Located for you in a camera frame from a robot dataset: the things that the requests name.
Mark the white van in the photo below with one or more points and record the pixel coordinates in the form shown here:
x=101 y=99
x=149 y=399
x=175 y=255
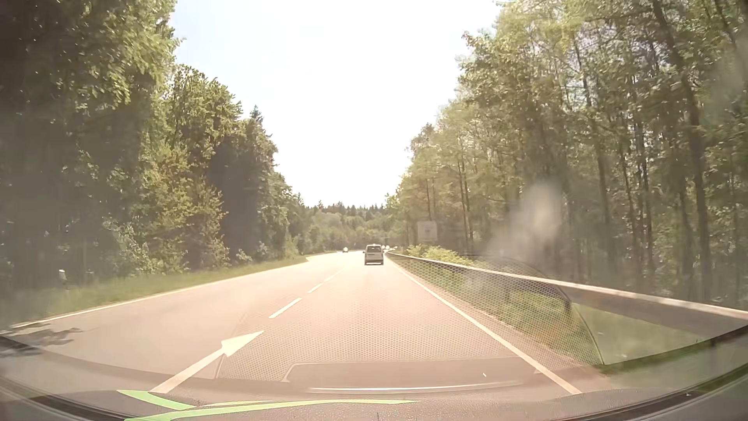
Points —
x=374 y=255

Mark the large road sign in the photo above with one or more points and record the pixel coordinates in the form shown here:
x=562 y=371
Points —
x=427 y=231

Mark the grey asphalt road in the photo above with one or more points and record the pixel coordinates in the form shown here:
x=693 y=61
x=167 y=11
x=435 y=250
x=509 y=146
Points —
x=362 y=310

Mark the grass verge with bushes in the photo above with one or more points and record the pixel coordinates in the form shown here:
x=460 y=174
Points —
x=526 y=310

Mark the wood of tall trees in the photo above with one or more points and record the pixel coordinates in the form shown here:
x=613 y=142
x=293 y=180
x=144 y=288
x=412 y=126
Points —
x=596 y=140

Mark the road markings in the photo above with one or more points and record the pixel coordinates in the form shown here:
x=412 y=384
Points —
x=198 y=366

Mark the wood of green trees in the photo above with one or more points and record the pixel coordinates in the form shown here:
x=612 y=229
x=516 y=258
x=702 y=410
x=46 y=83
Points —
x=117 y=158

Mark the metal guard rail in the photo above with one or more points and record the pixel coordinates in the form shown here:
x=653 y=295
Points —
x=631 y=298

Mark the white marker post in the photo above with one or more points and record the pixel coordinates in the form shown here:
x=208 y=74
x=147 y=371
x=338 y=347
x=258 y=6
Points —
x=62 y=277

